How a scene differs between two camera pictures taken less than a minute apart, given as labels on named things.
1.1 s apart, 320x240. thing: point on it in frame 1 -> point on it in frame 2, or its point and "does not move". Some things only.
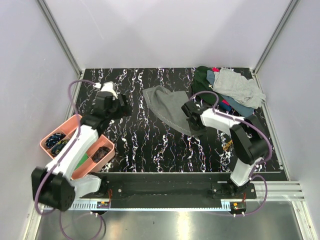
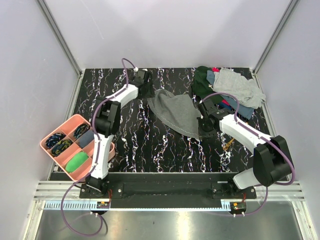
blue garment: (243, 111) does not move
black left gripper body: (116, 112) -> (149, 91)
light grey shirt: (231, 83) does not move
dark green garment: (200, 83) does not move
